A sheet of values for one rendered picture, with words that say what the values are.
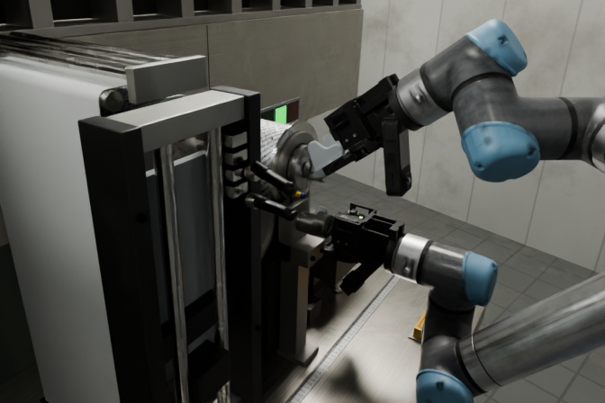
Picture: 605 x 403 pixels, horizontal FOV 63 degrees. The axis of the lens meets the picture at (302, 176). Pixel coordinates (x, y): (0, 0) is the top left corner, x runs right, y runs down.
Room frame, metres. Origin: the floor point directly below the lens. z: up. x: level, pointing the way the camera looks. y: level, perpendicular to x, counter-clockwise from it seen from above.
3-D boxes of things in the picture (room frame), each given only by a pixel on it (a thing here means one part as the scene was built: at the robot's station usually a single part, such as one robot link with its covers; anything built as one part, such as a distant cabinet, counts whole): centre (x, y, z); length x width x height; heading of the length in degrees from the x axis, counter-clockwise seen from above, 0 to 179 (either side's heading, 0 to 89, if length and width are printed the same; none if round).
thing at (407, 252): (0.71, -0.18, 1.11); 0.08 x 0.05 x 0.08; 148
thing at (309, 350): (0.71, 0.00, 1.05); 0.06 x 0.05 x 0.31; 58
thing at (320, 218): (0.69, -0.04, 1.18); 0.04 x 0.02 x 0.04; 148
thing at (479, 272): (0.67, -0.25, 1.11); 0.11 x 0.08 x 0.09; 58
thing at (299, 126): (0.76, 0.01, 1.25); 0.15 x 0.01 x 0.15; 148
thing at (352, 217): (0.75, -0.12, 1.12); 0.12 x 0.08 x 0.09; 58
